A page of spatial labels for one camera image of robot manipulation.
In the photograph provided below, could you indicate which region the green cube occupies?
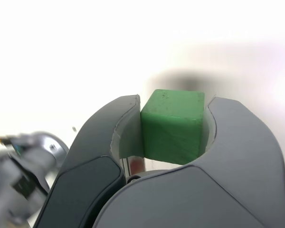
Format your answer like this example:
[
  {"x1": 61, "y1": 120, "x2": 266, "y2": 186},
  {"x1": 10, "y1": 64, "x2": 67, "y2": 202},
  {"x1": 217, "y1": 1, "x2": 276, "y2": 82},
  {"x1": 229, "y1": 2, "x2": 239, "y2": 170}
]
[{"x1": 140, "y1": 88, "x2": 206, "y2": 165}]

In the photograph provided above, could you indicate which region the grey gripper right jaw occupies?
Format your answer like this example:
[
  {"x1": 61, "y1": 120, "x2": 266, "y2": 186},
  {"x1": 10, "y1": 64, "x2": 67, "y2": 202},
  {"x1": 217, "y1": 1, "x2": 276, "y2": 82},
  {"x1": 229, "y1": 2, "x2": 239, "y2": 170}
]
[{"x1": 92, "y1": 95, "x2": 285, "y2": 228}]

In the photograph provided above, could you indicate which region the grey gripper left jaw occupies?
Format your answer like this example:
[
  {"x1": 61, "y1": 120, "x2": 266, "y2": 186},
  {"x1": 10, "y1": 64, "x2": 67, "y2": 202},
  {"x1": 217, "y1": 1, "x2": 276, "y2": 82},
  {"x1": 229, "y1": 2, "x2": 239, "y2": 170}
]
[{"x1": 35, "y1": 94, "x2": 146, "y2": 228}]

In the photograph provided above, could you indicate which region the red cube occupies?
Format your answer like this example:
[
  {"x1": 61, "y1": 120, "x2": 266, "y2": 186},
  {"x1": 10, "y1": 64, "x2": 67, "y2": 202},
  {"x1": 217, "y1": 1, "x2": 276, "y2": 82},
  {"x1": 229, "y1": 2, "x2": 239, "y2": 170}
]
[{"x1": 130, "y1": 157, "x2": 145, "y2": 173}]

